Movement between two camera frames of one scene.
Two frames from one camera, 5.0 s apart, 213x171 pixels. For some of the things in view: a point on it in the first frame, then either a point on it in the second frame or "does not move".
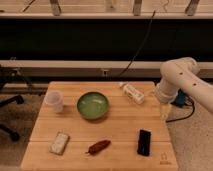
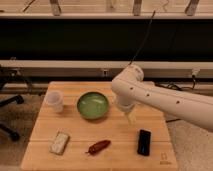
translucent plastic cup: [54, 101] does not move
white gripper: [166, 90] → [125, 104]
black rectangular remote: [144, 143] does not move
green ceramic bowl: [93, 105] does not move
